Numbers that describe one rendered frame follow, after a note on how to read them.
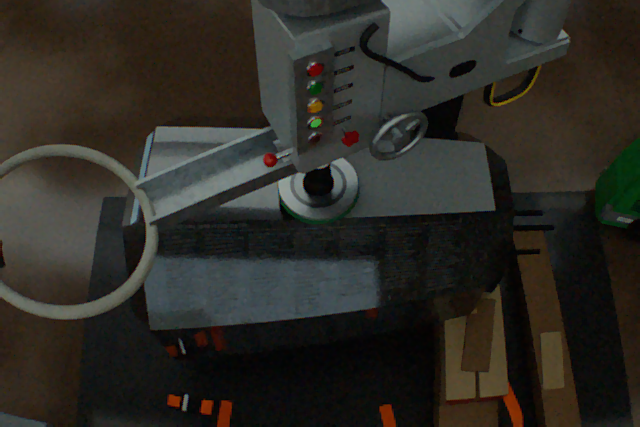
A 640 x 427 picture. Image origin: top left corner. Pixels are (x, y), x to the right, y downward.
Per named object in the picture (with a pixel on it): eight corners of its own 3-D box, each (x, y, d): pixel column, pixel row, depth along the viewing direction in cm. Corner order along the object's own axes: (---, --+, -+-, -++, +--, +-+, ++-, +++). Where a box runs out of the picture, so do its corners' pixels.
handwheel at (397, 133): (403, 118, 142) (410, 77, 129) (426, 149, 137) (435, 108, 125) (349, 140, 138) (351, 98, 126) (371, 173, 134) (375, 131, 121)
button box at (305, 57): (326, 133, 126) (328, 37, 102) (332, 142, 125) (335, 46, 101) (292, 147, 124) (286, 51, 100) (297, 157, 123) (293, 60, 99)
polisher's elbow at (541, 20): (484, 10, 148) (495, -43, 131) (526, -5, 153) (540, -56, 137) (531, 53, 139) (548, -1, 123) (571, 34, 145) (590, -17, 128)
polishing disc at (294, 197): (374, 183, 163) (374, 181, 162) (320, 235, 154) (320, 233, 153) (316, 140, 170) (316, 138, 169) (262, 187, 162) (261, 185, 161)
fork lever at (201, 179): (380, 85, 156) (382, 73, 152) (419, 137, 147) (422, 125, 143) (134, 182, 139) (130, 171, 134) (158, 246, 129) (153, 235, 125)
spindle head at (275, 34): (387, 70, 155) (400, -62, 117) (433, 128, 144) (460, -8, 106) (261, 116, 146) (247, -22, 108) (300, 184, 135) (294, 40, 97)
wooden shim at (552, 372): (539, 333, 216) (540, 332, 214) (559, 332, 215) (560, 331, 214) (541, 390, 202) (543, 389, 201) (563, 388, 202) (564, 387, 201)
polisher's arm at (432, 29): (518, 37, 169) (551, -86, 128) (563, 87, 158) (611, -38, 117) (308, 111, 152) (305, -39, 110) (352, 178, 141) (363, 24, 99)
